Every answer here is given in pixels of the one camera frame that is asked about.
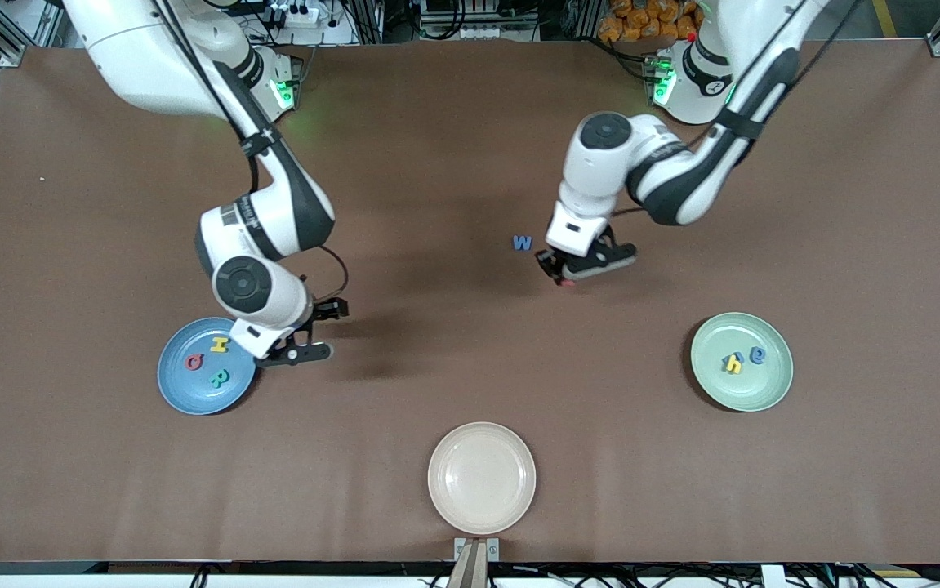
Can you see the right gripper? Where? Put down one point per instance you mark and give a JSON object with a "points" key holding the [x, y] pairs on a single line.
{"points": [[323, 311]]}

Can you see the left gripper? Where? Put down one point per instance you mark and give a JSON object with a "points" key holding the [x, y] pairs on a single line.
{"points": [[549, 264]]}

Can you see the blue uppercase letter W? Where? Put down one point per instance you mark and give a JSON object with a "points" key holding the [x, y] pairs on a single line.
{"points": [[523, 242]]}

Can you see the yellow uppercase letter H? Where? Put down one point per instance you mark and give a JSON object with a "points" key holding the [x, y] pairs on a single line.
{"points": [[219, 344]]}

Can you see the teal uppercase letter R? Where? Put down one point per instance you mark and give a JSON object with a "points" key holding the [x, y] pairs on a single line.
{"points": [[216, 380]]}

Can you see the red uppercase letter Q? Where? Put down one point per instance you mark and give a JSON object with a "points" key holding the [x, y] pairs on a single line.
{"points": [[188, 362]]}

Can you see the yellow lowercase letter h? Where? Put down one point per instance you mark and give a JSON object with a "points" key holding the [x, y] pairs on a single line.
{"points": [[733, 366]]}

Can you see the blue lowercase letter e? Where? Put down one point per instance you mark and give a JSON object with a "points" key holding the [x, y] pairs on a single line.
{"points": [[757, 354]]}

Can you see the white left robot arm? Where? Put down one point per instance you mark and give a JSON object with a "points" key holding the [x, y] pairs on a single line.
{"points": [[682, 180]]}

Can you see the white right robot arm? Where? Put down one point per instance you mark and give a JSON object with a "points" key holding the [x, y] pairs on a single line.
{"points": [[273, 204]]}

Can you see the blue plate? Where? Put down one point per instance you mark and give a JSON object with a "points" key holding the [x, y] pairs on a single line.
{"points": [[184, 388]]}

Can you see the beige plate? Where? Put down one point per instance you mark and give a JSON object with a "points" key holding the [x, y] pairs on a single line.
{"points": [[482, 478]]}

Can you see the green plate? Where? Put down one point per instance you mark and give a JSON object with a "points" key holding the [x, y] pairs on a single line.
{"points": [[755, 388]]}

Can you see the brown table cover sheet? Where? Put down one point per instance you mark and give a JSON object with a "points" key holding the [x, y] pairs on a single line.
{"points": [[437, 367]]}

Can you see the orange snack bag pile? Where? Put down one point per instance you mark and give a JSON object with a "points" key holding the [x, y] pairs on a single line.
{"points": [[641, 20]]}

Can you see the white power strip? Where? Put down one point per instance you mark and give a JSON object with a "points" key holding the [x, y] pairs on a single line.
{"points": [[300, 14]]}

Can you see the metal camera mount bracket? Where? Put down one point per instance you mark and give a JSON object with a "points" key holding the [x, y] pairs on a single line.
{"points": [[476, 563]]}

